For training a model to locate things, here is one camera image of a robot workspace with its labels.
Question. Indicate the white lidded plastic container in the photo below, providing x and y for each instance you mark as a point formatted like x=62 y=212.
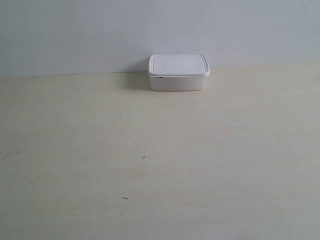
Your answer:
x=178 y=72

